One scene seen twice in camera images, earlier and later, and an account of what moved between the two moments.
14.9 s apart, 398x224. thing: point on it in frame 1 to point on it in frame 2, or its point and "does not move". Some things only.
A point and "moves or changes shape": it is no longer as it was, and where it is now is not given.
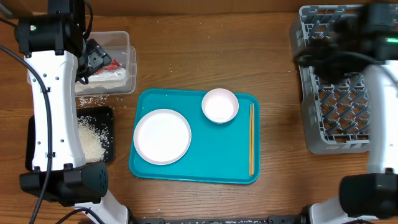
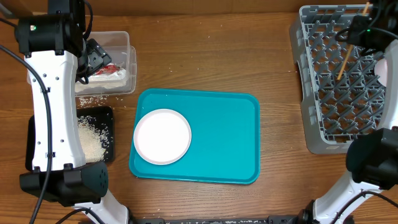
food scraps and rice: [94, 142] does not move
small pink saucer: [220, 106] moves or changes shape
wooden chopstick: [250, 142] moves or changes shape
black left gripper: [99, 58] does not move
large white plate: [162, 136] does not move
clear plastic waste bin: [120, 77] does not move
